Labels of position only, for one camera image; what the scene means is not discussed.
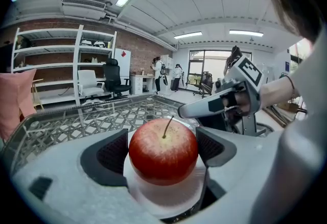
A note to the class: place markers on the white air conditioner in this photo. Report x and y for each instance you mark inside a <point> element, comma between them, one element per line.
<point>84,11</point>

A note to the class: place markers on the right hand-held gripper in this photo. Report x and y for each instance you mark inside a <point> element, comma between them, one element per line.
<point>251,70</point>

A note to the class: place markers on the blue wall sign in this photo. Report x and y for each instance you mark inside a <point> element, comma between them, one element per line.
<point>287,66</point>

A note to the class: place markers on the black gaming chair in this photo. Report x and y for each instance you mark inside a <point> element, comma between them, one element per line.
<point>207,81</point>

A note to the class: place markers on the person's white t-shirt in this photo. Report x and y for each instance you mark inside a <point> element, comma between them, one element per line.
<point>301,141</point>

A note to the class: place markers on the black office chair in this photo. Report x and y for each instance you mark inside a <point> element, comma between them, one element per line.
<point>112,72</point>

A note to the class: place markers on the pink cloth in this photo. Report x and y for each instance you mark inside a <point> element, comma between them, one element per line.
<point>15,100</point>

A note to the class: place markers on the person's right forearm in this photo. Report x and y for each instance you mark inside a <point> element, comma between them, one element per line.
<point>276,91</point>

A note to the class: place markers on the white plate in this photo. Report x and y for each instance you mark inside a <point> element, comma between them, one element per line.
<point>166,197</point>

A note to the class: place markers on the white headset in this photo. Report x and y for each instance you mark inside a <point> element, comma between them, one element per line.
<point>99,44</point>
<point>86,42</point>

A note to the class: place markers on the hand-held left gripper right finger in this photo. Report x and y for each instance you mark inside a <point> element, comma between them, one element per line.
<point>242,161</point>

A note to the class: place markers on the rattan glass-top coffee table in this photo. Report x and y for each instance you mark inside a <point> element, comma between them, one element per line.
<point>89,121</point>

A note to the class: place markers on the white office chair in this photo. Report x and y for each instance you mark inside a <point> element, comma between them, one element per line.
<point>87,80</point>

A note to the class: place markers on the white cubby cabinet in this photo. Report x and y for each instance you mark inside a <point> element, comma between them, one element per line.
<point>169,61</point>

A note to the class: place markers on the white tall cabinet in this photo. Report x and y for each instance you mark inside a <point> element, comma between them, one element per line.
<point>125,64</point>

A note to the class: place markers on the white drawer desk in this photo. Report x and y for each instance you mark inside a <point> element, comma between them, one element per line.
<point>138,85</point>

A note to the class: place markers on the red apple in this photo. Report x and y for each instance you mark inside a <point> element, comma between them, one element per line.
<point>163,156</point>

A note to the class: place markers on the white shelf unit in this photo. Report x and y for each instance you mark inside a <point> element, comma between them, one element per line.
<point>76,70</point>

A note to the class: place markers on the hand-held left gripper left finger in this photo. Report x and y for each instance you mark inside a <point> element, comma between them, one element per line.
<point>64,167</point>

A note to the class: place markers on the black-framed window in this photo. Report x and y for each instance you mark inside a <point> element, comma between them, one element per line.
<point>217,64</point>

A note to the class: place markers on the person's right hand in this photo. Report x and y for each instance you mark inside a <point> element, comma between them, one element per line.
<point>240,101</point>

